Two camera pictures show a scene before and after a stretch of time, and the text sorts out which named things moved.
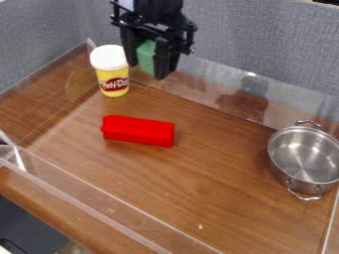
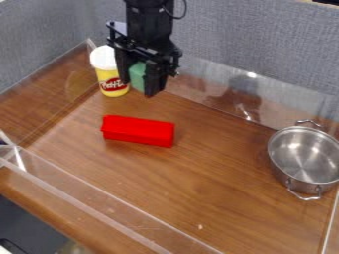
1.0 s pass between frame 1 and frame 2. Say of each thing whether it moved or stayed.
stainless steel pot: stayed
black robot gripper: moved
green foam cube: moved
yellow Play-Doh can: stayed
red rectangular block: stayed
